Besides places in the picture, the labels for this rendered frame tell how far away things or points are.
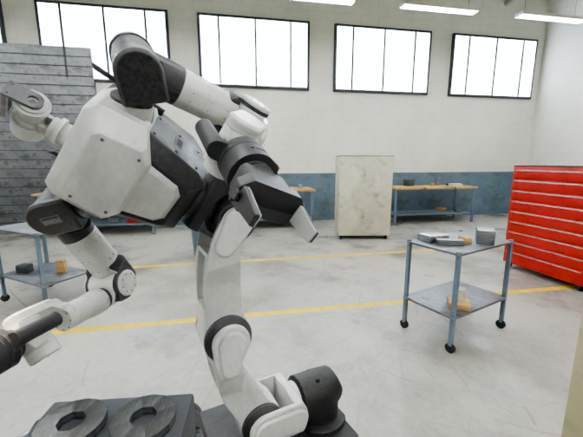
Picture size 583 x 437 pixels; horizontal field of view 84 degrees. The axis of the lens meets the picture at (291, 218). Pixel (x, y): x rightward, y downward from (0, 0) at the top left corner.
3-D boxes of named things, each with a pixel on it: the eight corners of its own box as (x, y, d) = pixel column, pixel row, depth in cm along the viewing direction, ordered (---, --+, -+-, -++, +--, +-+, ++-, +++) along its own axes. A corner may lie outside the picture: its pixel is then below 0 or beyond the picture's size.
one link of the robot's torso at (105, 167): (171, 205, 111) (57, 146, 94) (228, 127, 99) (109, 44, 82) (157, 264, 87) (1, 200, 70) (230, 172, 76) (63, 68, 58)
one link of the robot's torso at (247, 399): (269, 397, 125) (229, 292, 110) (293, 436, 108) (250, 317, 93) (232, 422, 119) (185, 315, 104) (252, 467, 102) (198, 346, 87)
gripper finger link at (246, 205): (252, 231, 42) (237, 204, 46) (265, 212, 41) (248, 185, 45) (241, 229, 41) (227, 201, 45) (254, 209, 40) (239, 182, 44)
